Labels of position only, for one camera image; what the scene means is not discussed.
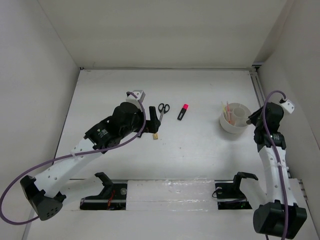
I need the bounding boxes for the small yellow eraser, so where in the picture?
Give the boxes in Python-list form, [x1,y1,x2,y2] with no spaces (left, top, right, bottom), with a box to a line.
[152,133,158,140]

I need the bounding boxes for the black handled scissors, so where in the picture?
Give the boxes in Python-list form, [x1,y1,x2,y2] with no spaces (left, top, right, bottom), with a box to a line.
[158,103,170,122]

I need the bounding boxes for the slim red highlighter pen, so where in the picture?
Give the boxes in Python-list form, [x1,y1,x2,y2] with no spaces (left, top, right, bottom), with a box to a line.
[226,101,236,126]

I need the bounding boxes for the slim yellow highlighter pen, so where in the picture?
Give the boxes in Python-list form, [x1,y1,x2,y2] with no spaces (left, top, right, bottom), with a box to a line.
[221,102,232,124]

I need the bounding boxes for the pink capped black highlighter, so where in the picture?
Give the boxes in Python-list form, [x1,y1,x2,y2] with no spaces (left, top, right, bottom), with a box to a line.
[177,104,189,121]

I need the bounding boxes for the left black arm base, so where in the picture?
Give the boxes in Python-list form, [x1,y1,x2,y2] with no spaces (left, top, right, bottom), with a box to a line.
[79,172,128,211]

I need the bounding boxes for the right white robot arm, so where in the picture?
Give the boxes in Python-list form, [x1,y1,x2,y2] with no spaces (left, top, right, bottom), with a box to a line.
[231,100,307,240]

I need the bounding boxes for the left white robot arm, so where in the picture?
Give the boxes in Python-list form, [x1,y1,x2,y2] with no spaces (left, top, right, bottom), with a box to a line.
[20,102,161,221]

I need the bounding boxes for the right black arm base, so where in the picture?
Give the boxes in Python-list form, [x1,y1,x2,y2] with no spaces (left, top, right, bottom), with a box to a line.
[211,172,258,210]

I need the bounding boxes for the white round compartment container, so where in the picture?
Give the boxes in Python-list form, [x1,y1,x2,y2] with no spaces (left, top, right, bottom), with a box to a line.
[219,103,252,135]

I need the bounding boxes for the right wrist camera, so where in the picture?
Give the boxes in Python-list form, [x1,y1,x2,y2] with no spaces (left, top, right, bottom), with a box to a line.
[279,98,295,115]

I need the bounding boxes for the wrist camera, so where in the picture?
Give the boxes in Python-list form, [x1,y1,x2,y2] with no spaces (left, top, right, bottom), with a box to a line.
[126,90,146,103]
[279,98,295,115]

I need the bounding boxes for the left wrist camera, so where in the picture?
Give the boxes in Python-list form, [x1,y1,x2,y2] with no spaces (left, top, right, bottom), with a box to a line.
[126,90,146,103]

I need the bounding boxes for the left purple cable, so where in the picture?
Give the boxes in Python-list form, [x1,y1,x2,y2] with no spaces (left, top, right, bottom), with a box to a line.
[0,91,147,225]

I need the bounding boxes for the aluminium rail right side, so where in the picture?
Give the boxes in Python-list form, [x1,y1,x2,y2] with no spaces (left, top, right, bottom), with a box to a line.
[249,65,265,113]

